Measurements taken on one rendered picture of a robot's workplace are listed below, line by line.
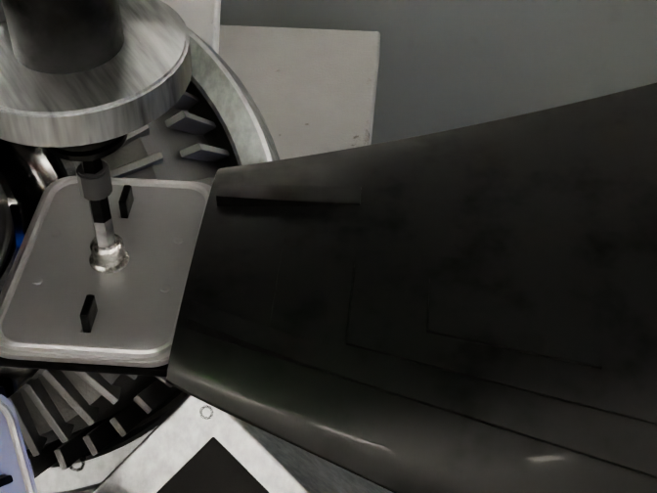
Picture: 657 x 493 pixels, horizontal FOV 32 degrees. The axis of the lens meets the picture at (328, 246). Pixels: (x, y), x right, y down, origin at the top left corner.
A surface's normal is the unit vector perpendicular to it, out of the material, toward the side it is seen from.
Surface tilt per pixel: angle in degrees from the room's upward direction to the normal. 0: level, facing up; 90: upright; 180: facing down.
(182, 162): 70
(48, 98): 0
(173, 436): 50
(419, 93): 90
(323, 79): 0
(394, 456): 18
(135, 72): 0
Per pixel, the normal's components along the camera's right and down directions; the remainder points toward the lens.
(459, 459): 0.04, -0.51
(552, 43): -0.09, 0.68
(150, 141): 0.82, -0.37
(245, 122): -0.07, 0.04
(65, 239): 0.00, -0.73
